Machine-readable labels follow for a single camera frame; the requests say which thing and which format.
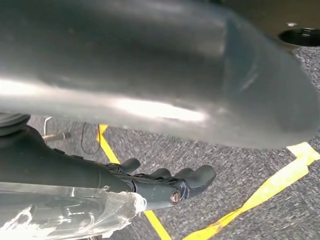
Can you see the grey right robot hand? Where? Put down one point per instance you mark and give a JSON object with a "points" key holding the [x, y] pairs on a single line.
{"points": [[62, 169]]}

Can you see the clear plastic wrap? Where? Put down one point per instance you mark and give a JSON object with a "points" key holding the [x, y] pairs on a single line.
{"points": [[62, 215]]}

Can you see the grey robot body shell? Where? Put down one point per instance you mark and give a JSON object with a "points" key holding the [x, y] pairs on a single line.
{"points": [[124, 59]]}

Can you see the yellow floor tape marking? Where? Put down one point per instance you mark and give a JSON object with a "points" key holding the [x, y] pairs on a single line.
{"points": [[275, 184]]}

